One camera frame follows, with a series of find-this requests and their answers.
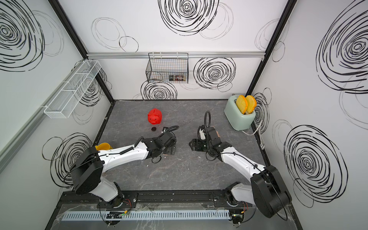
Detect red piggy bank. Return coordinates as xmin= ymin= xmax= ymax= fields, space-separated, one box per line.
xmin=148 ymin=108 xmax=163 ymax=125

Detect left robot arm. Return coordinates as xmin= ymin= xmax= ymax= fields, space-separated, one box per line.
xmin=70 ymin=131 xmax=176 ymax=208

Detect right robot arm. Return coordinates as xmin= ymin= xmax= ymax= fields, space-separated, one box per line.
xmin=189 ymin=125 xmax=292 ymax=218

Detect mint green toaster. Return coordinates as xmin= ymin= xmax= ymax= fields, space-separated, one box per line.
xmin=224 ymin=94 xmax=256 ymax=131

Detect yellow toast slice left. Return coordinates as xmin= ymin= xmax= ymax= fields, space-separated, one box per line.
xmin=235 ymin=95 xmax=248 ymax=115

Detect yellow toast slice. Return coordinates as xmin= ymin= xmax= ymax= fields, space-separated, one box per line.
xmin=235 ymin=95 xmax=248 ymax=115
xmin=245 ymin=95 xmax=257 ymax=114

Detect yellow toast slice right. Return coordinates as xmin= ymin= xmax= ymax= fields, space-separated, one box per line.
xmin=245 ymin=95 xmax=257 ymax=114

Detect yellow mug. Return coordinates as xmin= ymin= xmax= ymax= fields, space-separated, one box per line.
xmin=95 ymin=143 xmax=113 ymax=151

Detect small items in basket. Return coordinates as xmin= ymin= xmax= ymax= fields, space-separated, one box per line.
xmin=169 ymin=75 xmax=186 ymax=82

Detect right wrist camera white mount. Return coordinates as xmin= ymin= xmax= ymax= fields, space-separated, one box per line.
xmin=197 ymin=128 xmax=206 ymax=141

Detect black corrugated left cable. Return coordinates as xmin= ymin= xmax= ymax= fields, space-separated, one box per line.
xmin=159 ymin=125 xmax=180 ymax=136

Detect black corrugated cable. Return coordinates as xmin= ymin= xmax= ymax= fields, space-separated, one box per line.
xmin=203 ymin=110 xmax=212 ymax=130
xmin=159 ymin=125 xmax=180 ymax=136

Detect black corrugated right cable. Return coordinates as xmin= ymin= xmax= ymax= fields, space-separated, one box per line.
xmin=203 ymin=110 xmax=212 ymax=130

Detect white toaster power cable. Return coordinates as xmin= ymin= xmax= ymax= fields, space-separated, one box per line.
xmin=242 ymin=114 xmax=265 ymax=150

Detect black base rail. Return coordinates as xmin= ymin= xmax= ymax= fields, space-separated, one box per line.
xmin=58 ymin=189 xmax=291 ymax=209

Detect white slotted cable duct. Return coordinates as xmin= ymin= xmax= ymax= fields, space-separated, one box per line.
xmin=61 ymin=210 xmax=231 ymax=221

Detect black wire wall basket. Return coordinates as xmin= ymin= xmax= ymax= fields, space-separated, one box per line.
xmin=145 ymin=52 xmax=189 ymax=84

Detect white wire wall shelf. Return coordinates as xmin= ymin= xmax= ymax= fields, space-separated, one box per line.
xmin=44 ymin=60 xmax=101 ymax=119

